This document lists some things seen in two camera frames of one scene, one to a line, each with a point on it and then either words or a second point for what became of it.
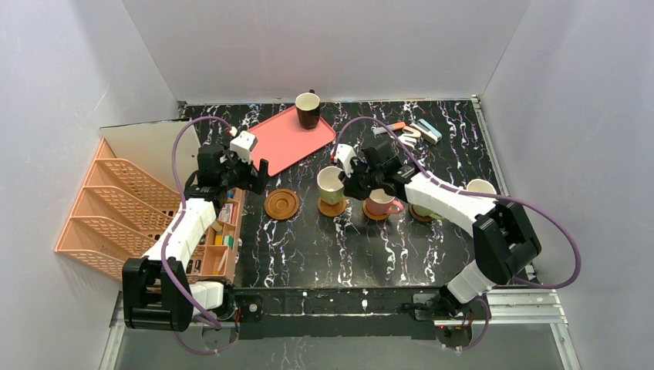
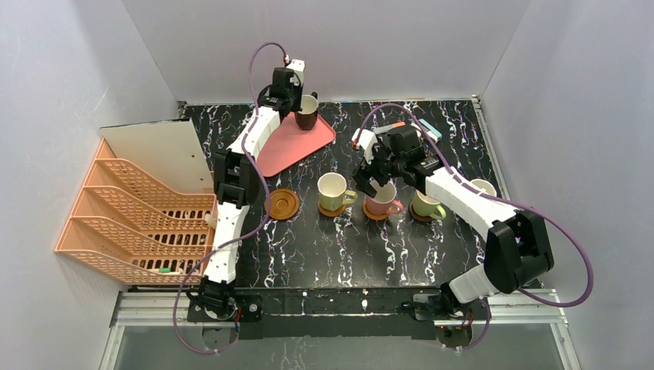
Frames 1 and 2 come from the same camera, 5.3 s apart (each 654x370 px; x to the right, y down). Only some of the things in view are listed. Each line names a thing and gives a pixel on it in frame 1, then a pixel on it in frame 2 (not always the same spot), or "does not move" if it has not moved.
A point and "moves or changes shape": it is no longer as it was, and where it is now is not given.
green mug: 426,212 does not move
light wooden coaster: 372,216 does not move
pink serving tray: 281,141 does not move
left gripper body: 251,170 → 285,102
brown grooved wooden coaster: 281,203 does not move
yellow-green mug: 330,186 moves or changes shape
